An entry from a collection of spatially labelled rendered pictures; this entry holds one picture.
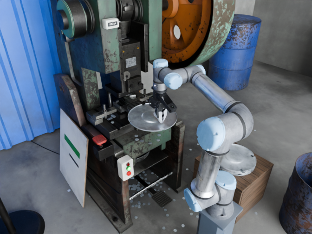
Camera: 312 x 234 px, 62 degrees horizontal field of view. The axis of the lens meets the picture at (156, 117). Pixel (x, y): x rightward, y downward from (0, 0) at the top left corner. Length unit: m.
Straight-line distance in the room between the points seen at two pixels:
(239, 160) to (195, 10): 1.02
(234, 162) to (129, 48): 1.03
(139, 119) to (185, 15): 0.67
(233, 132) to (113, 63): 0.75
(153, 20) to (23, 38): 1.33
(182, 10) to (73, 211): 1.57
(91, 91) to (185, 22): 0.74
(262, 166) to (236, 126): 1.01
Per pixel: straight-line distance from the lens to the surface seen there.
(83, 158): 1.85
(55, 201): 2.21
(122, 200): 1.74
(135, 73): 1.58
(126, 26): 1.50
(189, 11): 1.63
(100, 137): 1.43
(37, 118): 2.81
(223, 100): 1.12
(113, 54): 1.40
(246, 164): 1.89
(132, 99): 1.73
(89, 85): 1.75
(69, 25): 1.36
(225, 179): 1.33
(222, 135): 0.95
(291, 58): 4.64
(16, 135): 2.84
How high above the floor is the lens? 1.61
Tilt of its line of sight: 33 degrees down
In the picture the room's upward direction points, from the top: straight up
